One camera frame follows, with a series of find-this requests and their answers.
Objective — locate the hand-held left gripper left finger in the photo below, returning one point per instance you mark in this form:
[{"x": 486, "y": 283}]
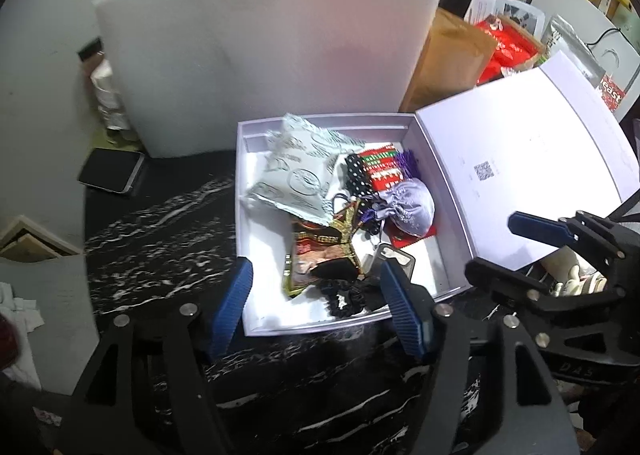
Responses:
[{"x": 230, "y": 310}]

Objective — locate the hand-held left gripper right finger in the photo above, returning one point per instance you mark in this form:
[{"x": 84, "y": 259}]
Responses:
[{"x": 405, "y": 315}]

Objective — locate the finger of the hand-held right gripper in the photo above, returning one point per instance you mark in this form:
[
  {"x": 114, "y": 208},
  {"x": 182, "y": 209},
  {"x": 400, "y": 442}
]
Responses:
[
  {"x": 537, "y": 227},
  {"x": 505, "y": 282}
]

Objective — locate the black scrunchie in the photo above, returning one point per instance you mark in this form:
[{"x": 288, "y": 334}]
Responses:
[{"x": 342, "y": 297}]

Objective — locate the lavender gift box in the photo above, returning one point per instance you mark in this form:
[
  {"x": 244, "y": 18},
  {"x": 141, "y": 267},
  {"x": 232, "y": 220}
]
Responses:
[{"x": 525, "y": 135}]

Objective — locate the gold brown snack packet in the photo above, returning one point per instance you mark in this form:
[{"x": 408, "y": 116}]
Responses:
[{"x": 320, "y": 250}]

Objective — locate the purple satin pouch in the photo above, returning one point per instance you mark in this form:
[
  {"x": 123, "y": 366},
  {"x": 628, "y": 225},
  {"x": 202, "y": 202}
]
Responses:
[{"x": 407, "y": 207}]

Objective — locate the black polka dot hair clip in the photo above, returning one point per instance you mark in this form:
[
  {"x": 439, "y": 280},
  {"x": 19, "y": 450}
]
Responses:
[{"x": 357, "y": 177}]

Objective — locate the red snack packet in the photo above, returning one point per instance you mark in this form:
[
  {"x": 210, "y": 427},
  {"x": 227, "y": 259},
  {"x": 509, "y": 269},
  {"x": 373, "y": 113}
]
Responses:
[{"x": 382, "y": 170}]

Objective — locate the white snack packet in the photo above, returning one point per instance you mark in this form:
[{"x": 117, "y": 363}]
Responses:
[{"x": 295, "y": 175}]

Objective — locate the person's right hand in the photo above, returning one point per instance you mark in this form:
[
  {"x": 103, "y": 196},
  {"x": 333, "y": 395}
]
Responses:
[{"x": 570, "y": 280}]

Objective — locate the red and white bag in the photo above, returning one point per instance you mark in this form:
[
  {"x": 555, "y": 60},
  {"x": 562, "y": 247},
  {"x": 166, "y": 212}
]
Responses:
[{"x": 612, "y": 90}]

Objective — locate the black smartphone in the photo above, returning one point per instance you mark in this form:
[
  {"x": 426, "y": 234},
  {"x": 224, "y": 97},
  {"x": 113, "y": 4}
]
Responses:
[{"x": 110, "y": 170}]

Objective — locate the silver foil pouch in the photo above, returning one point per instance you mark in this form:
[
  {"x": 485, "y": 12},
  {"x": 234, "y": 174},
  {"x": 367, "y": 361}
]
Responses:
[{"x": 570, "y": 42}]

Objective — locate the brown paper bag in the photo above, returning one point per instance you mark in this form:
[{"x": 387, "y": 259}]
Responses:
[{"x": 450, "y": 60}]

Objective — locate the green mat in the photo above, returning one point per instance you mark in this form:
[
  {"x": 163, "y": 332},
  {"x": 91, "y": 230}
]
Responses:
[{"x": 120, "y": 140}]

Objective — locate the white cloth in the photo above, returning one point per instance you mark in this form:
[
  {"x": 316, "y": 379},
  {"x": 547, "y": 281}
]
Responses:
[{"x": 20, "y": 310}]

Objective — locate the cream framed picture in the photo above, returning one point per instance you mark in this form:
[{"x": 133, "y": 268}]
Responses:
[{"x": 30, "y": 235}]

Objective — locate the printed white leaflet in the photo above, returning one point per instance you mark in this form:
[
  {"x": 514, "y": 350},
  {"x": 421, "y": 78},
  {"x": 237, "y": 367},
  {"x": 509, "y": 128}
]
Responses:
[{"x": 520, "y": 12}]

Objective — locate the white wrapped bag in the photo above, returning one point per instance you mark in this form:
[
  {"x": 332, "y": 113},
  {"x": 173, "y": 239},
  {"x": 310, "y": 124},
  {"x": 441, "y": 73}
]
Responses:
[{"x": 107, "y": 95}]

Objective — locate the white foam board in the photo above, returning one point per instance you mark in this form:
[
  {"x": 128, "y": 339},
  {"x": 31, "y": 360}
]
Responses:
[{"x": 275, "y": 45}]

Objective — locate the spice jar with black lid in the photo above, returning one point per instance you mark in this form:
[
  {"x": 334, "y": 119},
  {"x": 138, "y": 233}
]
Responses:
[{"x": 90, "y": 49}]

